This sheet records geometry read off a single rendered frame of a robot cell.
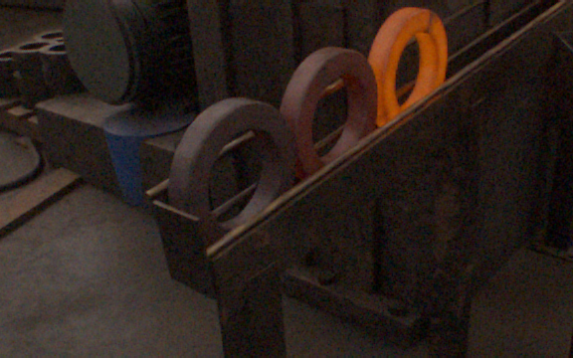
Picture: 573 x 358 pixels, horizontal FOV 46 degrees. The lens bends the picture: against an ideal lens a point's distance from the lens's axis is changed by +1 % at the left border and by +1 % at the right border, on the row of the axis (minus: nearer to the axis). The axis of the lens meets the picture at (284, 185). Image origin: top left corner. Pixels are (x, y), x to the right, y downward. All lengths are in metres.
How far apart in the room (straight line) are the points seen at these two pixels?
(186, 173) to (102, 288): 1.18
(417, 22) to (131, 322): 1.06
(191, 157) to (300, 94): 0.19
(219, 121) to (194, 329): 0.99
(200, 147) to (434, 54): 0.49
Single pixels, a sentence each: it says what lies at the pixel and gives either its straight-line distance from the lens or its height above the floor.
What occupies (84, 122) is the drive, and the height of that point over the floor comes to 0.24.
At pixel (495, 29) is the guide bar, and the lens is 1.40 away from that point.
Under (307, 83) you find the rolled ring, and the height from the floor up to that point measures 0.76.
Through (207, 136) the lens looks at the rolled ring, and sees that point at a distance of 0.73.
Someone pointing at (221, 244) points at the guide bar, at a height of 0.63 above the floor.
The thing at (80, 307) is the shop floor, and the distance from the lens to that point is 1.84.
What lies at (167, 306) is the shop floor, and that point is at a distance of 1.77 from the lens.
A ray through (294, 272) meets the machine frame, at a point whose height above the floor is 0.07.
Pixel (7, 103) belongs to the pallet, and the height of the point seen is 0.14.
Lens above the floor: 1.02
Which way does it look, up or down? 26 degrees down
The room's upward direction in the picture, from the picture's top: 4 degrees counter-clockwise
